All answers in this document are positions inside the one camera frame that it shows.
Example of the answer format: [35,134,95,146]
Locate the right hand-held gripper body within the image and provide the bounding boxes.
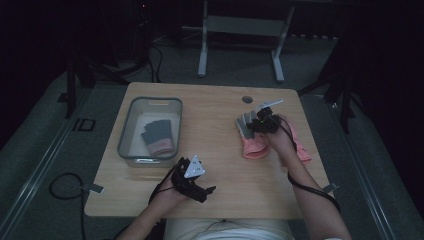
[251,99,284,135]

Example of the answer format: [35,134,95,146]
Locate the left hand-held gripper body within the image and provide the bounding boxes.
[170,154,208,203]

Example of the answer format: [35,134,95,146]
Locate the pink padded glove grey palm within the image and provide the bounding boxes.
[235,111,270,160]

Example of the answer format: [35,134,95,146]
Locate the grey pink knit glove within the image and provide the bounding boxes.
[140,119,175,157]

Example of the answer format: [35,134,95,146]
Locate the grey plastic storage bin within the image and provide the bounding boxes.
[117,96,184,168]

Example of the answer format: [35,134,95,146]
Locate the person's left hand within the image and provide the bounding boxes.
[155,181,190,212]

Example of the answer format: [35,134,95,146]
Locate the person's white clothing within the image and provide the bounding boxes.
[162,217,297,240]

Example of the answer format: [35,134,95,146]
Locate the pink padded glove cartoon print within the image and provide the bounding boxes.
[285,118,313,165]

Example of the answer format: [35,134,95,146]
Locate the black tripod stand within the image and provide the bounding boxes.
[297,33,359,135]

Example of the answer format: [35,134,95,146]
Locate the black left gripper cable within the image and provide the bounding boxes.
[147,158,185,205]

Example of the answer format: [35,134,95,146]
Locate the metal table edge bracket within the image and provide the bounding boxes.
[321,182,341,195]
[81,182,105,195]

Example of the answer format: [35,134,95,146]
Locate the white metal table frame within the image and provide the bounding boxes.
[197,0,296,84]

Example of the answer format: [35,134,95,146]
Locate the metal floor rail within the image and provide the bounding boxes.
[326,99,399,240]
[0,89,95,234]

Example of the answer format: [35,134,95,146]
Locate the black cable on floor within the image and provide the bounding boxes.
[49,172,86,240]

